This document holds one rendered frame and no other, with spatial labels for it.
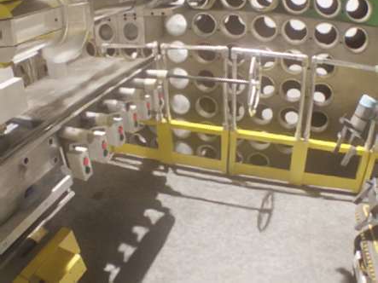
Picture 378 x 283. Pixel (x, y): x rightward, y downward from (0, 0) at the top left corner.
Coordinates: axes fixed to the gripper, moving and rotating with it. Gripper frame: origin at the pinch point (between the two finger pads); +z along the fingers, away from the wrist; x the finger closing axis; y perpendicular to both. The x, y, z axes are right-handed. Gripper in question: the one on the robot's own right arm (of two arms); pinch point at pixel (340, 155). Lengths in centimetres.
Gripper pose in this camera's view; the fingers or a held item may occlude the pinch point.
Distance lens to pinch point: 157.4
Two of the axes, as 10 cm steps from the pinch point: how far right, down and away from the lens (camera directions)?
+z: -3.7, 8.6, 3.4
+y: 9.3, 3.7, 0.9
